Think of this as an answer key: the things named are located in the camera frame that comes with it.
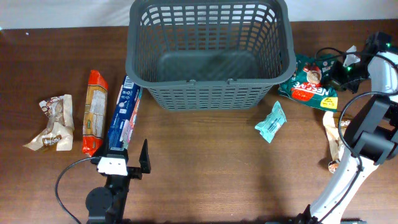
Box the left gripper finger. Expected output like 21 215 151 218
139 139 151 174
93 138 109 157

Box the orange spaghetti packet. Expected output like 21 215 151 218
82 70 108 157

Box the blue pasta box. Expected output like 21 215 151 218
107 76 142 151

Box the green Nescafe coffee bag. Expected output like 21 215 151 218
277 54 338 112

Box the beige Pantree snack bag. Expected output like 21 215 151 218
322 111 344 173

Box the light green wipes packet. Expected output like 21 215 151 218
254 101 287 144

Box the grey plastic shopping basket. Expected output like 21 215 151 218
125 0 296 111

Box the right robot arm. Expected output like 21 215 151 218
293 32 397 223

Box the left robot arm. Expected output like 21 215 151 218
85 140 151 224

